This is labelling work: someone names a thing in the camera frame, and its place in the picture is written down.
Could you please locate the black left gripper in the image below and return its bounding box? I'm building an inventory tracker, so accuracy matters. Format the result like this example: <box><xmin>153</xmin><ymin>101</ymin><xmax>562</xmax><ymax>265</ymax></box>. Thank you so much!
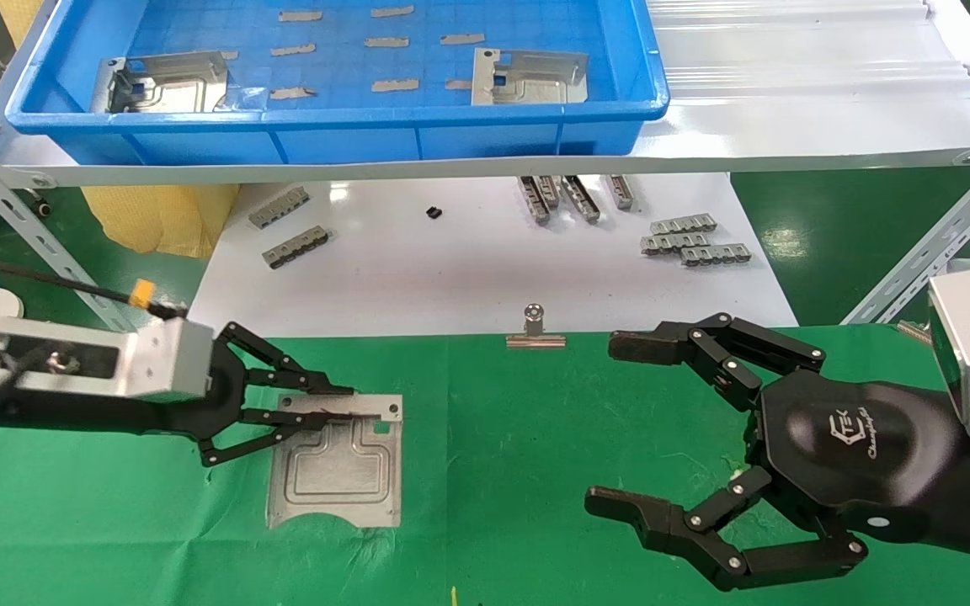
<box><xmin>123</xmin><ymin>322</ymin><xmax>383</xmax><ymax>468</ymax></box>

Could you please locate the stamped sheet metal part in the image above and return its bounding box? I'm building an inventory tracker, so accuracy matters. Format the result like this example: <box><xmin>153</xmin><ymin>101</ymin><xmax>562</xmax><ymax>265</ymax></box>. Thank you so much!
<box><xmin>472</xmin><ymin>48</ymin><xmax>590</xmax><ymax>107</ymax></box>
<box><xmin>267</xmin><ymin>393</ymin><xmax>404</xmax><ymax>530</ymax></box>
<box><xmin>91</xmin><ymin>50</ymin><xmax>233</xmax><ymax>114</ymax></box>

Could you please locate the blue plastic bin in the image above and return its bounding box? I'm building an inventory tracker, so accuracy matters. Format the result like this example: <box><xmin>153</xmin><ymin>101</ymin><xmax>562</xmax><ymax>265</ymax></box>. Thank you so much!
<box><xmin>5</xmin><ymin>0</ymin><xmax>671</xmax><ymax>167</ymax></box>

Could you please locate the clear corrugated plastic sheet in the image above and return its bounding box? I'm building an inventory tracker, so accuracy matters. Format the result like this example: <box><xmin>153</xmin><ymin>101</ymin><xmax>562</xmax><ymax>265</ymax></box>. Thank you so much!
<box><xmin>645</xmin><ymin>0</ymin><xmax>970</xmax><ymax>104</ymax></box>

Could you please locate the perforated white angle strut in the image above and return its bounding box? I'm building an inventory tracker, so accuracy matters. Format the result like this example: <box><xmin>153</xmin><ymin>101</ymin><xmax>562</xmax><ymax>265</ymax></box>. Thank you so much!
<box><xmin>840</xmin><ymin>139</ymin><xmax>970</xmax><ymax>327</ymax></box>
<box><xmin>0</xmin><ymin>126</ymin><xmax>145</xmax><ymax>339</ymax></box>

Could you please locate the green table cloth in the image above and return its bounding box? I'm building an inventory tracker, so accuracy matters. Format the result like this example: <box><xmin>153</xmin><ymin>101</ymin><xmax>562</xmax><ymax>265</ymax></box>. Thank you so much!
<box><xmin>0</xmin><ymin>327</ymin><xmax>970</xmax><ymax>606</ymax></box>

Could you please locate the silver binder clip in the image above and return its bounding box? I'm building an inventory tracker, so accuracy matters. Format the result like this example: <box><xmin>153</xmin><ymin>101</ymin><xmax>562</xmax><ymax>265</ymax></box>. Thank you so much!
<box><xmin>506</xmin><ymin>303</ymin><xmax>568</xmax><ymax>350</ymax></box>

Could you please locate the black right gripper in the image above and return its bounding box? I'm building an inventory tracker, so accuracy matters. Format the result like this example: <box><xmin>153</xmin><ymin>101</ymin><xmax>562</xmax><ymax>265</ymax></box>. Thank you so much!
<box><xmin>584</xmin><ymin>313</ymin><xmax>963</xmax><ymax>592</ymax></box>

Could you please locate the yellow woven bag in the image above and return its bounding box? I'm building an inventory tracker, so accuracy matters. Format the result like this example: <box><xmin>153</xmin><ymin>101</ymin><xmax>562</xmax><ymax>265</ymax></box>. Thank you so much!
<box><xmin>81</xmin><ymin>183</ymin><xmax>240</xmax><ymax>259</ymax></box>

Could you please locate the white metal shelf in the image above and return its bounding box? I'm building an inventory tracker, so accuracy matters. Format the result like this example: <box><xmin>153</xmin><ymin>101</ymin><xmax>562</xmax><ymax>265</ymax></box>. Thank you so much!
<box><xmin>0</xmin><ymin>0</ymin><xmax>970</xmax><ymax>189</ymax></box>

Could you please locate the black cable with yellow plug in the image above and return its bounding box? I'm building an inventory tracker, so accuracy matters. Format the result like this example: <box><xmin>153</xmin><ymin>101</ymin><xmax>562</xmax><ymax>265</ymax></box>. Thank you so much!
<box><xmin>0</xmin><ymin>252</ymin><xmax>191</xmax><ymax>321</ymax></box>

